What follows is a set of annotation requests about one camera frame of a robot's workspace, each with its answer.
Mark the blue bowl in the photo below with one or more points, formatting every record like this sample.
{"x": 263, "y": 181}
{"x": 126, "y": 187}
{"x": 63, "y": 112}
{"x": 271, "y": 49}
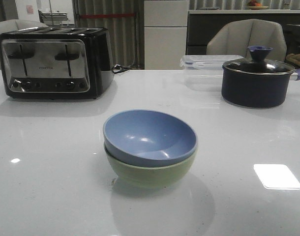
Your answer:
{"x": 147, "y": 138}

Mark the green bowl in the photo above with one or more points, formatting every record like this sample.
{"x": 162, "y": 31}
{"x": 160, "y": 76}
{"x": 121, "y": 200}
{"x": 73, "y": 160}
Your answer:
{"x": 150, "y": 177}

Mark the brown cloth item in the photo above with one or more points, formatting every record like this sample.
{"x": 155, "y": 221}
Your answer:
{"x": 293, "y": 59}

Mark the glass pot lid blue knob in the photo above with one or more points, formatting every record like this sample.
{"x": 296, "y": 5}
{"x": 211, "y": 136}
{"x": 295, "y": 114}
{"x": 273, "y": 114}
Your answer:
{"x": 258, "y": 63}

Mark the dark blue saucepan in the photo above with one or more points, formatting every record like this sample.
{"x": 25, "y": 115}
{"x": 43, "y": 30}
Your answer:
{"x": 256, "y": 90}

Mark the beige chair right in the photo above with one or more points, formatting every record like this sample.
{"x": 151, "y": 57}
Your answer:
{"x": 235, "y": 38}

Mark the fruit plate on counter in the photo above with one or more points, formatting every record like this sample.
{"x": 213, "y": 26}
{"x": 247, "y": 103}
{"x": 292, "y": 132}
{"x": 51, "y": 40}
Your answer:
{"x": 255, "y": 5}

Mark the clear plastic food container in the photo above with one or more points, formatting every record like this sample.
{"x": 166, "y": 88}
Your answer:
{"x": 204, "y": 72}

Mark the dark counter unit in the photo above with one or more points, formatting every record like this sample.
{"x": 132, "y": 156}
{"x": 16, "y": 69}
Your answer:
{"x": 203, "y": 25}

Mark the white cabinet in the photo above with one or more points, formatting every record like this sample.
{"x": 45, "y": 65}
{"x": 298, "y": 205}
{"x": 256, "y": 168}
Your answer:
{"x": 165, "y": 31}

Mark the black and chrome toaster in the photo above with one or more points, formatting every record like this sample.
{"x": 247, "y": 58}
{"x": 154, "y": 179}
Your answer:
{"x": 56, "y": 63}

